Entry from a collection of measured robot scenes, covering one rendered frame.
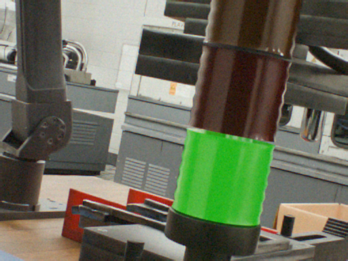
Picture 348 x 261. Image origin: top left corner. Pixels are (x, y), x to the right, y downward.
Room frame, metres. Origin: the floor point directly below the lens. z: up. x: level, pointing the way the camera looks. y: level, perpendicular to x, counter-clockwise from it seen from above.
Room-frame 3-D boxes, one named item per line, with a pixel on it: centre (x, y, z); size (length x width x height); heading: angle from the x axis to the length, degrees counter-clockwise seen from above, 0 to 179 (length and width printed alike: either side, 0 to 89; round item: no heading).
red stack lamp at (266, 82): (0.31, -0.02, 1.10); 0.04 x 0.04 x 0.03
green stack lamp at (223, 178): (0.31, -0.02, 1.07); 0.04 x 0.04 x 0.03
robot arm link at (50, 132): (0.97, 0.18, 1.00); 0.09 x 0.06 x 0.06; 31
